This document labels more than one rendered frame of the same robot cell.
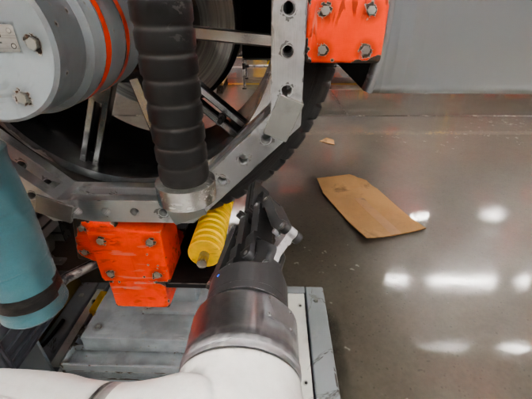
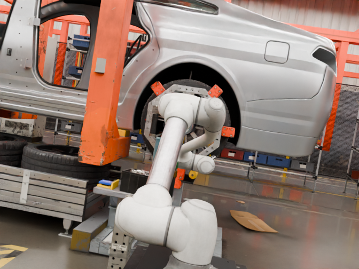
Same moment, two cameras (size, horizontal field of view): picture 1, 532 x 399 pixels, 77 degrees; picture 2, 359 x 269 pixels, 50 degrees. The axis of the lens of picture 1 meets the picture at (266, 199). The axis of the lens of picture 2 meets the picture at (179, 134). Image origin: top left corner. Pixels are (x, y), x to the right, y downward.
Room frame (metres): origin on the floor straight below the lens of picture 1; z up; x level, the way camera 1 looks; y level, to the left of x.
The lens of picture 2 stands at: (-2.26, 0.02, 0.92)
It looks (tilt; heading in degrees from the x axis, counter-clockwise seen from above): 3 degrees down; 5
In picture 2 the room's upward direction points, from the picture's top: 9 degrees clockwise
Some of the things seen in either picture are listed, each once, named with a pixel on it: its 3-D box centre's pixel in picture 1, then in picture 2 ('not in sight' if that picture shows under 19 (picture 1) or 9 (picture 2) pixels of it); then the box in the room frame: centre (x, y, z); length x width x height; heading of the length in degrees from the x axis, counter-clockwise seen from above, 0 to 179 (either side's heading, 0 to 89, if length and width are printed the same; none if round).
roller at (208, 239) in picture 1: (215, 214); (194, 172); (0.56, 0.10, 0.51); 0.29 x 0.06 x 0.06; 178
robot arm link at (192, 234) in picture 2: not in sight; (194, 228); (-0.80, 0.03, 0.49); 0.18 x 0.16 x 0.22; 89
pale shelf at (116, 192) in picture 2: not in sight; (134, 194); (-0.15, 0.39, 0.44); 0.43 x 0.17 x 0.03; 88
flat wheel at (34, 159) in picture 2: not in sight; (67, 165); (0.61, 1.08, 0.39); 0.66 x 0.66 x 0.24
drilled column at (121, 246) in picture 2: not in sight; (123, 232); (-0.15, 0.42, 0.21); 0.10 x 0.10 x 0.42; 88
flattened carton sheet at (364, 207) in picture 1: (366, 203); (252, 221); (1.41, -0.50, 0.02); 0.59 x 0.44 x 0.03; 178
